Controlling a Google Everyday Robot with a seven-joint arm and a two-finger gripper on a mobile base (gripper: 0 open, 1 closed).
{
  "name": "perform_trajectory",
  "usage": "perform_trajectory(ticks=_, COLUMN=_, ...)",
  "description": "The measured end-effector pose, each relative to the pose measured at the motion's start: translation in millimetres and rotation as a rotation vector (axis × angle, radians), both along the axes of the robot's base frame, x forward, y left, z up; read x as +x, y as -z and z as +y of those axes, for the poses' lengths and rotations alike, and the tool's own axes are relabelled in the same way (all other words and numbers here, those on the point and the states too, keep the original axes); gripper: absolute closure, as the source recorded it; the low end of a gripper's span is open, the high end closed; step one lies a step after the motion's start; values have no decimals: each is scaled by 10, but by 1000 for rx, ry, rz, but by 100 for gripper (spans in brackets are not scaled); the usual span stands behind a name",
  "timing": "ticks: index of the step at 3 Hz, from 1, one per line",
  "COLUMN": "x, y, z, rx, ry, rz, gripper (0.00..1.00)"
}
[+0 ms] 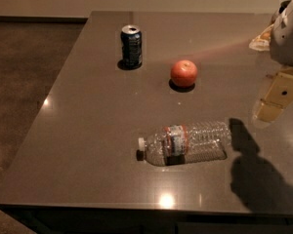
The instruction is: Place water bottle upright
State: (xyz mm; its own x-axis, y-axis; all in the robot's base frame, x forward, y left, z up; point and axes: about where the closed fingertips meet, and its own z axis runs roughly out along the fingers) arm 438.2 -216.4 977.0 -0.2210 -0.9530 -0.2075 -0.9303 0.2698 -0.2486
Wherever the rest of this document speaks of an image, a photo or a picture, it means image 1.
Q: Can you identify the red apple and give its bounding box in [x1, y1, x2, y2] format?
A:
[170, 59, 198, 88]

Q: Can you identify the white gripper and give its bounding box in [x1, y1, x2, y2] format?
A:
[253, 0, 293, 128]

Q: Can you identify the clear plastic water bottle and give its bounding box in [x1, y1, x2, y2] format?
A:
[136, 122, 231, 167]

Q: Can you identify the blue soda can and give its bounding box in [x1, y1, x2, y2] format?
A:
[120, 24, 143, 69]

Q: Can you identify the nut jar with black lid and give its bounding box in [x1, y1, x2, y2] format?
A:
[249, 0, 290, 52]

